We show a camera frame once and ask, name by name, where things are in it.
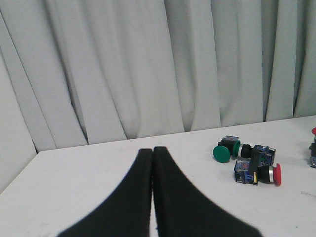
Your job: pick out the green push button behind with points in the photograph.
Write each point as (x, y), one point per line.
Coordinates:
(232, 143)

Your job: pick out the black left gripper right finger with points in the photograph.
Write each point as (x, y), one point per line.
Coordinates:
(183, 211)

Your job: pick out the red mushroom push button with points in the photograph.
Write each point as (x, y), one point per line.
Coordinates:
(247, 173)

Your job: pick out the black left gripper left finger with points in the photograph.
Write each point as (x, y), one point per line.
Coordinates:
(126, 211)

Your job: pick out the grey pleated curtain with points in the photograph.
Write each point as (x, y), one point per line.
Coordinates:
(80, 72)

